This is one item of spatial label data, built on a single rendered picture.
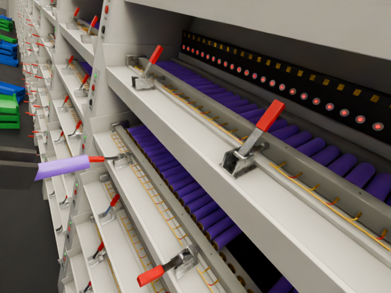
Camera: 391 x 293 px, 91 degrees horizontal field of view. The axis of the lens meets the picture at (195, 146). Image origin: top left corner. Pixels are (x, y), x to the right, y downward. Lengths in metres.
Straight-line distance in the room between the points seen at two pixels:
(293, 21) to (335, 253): 0.20
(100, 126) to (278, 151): 0.49
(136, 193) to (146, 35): 0.39
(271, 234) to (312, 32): 0.18
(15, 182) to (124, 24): 0.41
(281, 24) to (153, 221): 0.35
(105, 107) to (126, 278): 0.43
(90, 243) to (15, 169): 0.59
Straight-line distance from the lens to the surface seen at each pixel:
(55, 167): 0.27
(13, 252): 1.51
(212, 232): 0.37
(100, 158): 0.47
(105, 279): 0.75
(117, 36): 0.56
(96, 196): 0.69
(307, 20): 0.22
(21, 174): 0.26
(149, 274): 0.31
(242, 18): 0.26
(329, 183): 0.25
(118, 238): 0.59
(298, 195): 0.24
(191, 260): 0.34
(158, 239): 0.37
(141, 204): 0.41
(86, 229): 0.85
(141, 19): 0.57
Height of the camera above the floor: 1.22
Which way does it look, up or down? 23 degrees down
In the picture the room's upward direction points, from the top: 24 degrees clockwise
